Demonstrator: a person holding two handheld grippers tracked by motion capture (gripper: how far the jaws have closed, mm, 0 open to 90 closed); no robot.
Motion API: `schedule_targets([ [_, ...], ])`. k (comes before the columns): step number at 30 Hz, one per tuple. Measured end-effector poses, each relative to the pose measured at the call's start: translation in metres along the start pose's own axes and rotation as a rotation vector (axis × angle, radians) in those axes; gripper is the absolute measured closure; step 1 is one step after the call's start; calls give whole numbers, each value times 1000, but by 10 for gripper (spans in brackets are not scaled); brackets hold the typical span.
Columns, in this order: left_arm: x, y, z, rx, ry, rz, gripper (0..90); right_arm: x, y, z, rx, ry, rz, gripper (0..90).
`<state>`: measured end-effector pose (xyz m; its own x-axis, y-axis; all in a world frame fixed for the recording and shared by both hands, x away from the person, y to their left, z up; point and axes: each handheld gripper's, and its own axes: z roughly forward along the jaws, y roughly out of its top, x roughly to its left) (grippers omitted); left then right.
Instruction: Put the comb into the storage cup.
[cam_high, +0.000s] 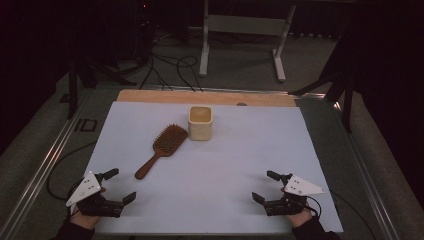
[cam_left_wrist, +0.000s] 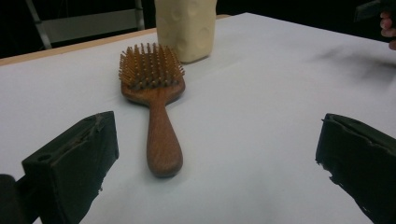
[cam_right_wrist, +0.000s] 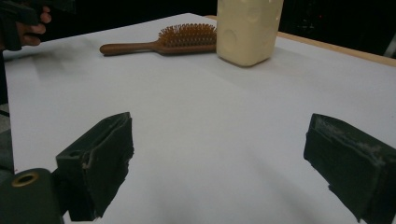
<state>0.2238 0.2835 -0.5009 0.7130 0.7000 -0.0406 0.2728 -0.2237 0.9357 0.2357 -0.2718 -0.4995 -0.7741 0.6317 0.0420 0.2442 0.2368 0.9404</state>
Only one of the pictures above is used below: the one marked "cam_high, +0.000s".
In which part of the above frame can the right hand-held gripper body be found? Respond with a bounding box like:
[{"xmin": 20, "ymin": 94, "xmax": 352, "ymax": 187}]
[{"xmin": 263, "ymin": 173, "xmax": 327, "ymax": 217}]

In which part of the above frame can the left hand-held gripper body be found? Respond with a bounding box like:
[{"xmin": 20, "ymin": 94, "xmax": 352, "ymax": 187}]
[{"xmin": 65, "ymin": 170, "xmax": 126, "ymax": 219}]

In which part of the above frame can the brown wooden hairbrush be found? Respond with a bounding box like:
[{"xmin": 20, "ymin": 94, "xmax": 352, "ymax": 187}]
[{"xmin": 134, "ymin": 123, "xmax": 189, "ymax": 181}]

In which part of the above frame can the beige square cup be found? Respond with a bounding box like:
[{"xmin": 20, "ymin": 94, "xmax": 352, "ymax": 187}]
[{"xmin": 187, "ymin": 105, "xmax": 214, "ymax": 142}]

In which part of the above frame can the person's right hand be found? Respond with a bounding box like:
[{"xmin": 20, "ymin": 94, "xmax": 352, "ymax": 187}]
[{"xmin": 281, "ymin": 186, "xmax": 314, "ymax": 229}]

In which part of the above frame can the person's left hand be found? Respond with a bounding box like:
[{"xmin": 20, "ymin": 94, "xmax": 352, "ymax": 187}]
[{"xmin": 69, "ymin": 186, "xmax": 108, "ymax": 231}]

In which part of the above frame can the white table mat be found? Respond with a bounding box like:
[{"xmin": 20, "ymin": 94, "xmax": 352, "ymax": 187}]
[{"xmin": 61, "ymin": 100, "xmax": 344, "ymax": 234}]

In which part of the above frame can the dark floor plate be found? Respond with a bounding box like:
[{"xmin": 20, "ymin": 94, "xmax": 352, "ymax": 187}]
[{"xmin": 73, "ymin": 118, "xmax": 99, "ymax": 133}]

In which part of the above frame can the black stand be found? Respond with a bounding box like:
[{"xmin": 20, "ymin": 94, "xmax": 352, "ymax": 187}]
[
  {"xmin": 66, "ymin": 56, "xmax": 138, "ymax": 120},
  {"xmin": 288, "ymin": 33, "xmax": 356, "ymax": 133}
]

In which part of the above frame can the wooden table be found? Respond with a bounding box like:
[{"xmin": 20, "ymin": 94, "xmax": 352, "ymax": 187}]
[{"xmin": 116, "ymin": 88, "xmax": 298, "ymax": 108}]

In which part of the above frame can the white metal stand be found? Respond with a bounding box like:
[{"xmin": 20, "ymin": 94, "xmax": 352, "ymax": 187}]
[{"xmin": 188, "ymin": 0, "xmax": 298, "ymax": 83}]

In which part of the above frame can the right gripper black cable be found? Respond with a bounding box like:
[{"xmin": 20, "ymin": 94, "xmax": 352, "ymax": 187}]
[{"xmin": 304, "ymin": 189, "xmax": 378, "ymax": 240}]

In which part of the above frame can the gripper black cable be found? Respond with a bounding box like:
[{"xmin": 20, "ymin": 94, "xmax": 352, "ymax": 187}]
[
  {"xmin": 46, "ymin": 141, "xmax": 98, "ymax": 214},
  {"xmin": 304, "ymin": 189, "xmax": 378, "ymax": 240}
]

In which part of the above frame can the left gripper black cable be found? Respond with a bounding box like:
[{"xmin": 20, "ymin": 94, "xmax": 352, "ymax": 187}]
[{"xmin": 46, "ymin": 141, "xmax": 98, "ymax": 214}]

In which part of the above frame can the aluminium rail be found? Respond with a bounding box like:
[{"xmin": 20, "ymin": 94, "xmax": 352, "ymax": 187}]
[
  {"xmin": 0, "ymin": 89, "xmax": 94, "ymax": 240},
  {"xmin": 333, "ymin": 101, "xmax": 401, "ymax": 240}
]

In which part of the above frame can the black floor cable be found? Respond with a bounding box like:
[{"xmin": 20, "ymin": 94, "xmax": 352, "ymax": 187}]
[
  {"xmin": 175, "ymin": 55, "xmax": 204, "ymax": 93},
  {"xmin": 139, "ymin": 54, "xmax": 174, "ymax": 92}
]

